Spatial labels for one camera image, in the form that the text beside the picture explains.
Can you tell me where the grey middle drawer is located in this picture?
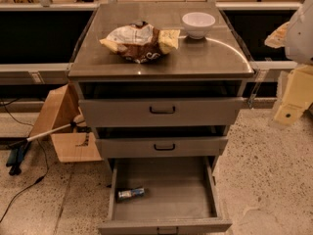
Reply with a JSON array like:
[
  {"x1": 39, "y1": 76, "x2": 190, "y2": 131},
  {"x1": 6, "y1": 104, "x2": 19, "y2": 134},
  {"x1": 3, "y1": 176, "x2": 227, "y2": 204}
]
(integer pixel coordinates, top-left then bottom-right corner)
[{"x1": 95, "y1": 136, "x2": 228, "y2": 159}]

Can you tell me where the grey drawer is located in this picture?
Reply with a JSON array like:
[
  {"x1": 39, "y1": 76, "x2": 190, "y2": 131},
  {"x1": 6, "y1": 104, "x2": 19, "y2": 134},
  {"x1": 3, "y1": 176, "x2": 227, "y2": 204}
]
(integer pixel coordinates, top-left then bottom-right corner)
[
  {"x1": 95, "y1": 136, "x2": 228, "y2": 159},
  {"x1": 99, "y1": 157, "x2": 232, "y2": 235},
  {"x1": 79, "y1": 97, "x2": 244, "y2": 127}
]

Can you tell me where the reacher grabber tool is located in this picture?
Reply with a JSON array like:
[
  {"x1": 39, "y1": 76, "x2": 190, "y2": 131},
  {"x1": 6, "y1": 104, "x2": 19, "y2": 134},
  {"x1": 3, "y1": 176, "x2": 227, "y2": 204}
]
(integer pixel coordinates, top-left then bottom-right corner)
[{"x1": 6, "y1": 115, "x2": 85, "y2": 175}]

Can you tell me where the grey drawer cabinet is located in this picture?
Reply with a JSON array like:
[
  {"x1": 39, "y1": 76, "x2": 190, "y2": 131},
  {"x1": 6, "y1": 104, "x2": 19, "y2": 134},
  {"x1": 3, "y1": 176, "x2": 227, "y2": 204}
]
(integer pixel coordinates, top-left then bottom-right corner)
[{"x1": 69, "y1": 2, "x2": 253, "y2": 164}]

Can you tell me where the grey bottom drawer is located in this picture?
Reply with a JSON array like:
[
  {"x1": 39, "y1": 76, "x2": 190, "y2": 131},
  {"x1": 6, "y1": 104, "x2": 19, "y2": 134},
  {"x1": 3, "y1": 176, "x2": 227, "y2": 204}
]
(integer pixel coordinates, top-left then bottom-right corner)
[{"x1": 99, "y1": 157, "x2": 232, "y2": 235}]

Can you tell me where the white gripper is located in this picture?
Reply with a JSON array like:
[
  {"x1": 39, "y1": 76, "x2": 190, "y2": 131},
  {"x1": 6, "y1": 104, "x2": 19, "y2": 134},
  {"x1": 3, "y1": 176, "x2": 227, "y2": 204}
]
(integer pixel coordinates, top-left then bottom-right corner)
[{"x1": 264, "y1": 0, "x2": 313, "y2": 126}]

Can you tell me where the crumpled chip bag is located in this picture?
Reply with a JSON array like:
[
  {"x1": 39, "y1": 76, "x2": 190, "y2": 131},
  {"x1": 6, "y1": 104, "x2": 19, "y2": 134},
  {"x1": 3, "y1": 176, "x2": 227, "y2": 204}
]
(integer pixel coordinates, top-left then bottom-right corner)
[{"x1": 100, "y1": 22, "x2": 180, "y2": 64}]

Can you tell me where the red bull can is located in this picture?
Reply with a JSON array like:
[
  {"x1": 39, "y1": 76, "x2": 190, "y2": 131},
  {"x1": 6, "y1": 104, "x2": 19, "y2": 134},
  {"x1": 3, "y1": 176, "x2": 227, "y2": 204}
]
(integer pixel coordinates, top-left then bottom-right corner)
[{"x1": 117, "y1": 188, "x2": 145, "y2": 201}]

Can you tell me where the grey top drawer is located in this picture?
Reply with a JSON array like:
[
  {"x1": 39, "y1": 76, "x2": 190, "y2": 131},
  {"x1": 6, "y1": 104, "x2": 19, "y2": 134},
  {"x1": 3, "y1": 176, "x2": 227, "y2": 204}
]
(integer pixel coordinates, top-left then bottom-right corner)
[{"x1": 79, "y1": 97, "x2": 244, "y2": 127}]

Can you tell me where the black floor cable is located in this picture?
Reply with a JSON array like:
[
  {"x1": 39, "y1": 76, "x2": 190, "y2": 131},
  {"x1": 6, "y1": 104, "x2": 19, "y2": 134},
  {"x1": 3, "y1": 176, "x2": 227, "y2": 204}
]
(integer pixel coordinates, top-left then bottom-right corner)
[{"x1": 0, "y1": 98, "x2": 50, "y2": 223}]

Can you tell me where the white bowl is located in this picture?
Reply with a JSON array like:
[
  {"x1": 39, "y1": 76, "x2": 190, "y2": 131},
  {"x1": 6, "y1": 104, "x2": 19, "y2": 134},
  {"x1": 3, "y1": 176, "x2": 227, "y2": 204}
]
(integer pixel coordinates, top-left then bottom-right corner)
[{"x1": 182, "y1": 12, "x2": 215, "y2": 39}]

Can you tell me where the cardboard box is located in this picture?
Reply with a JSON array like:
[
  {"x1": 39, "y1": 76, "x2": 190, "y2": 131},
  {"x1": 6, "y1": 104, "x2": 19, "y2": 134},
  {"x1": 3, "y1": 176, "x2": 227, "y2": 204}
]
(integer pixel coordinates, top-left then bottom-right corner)
[{"x1": 29, "y1": 84, "x2": 101, "y2": 163}]

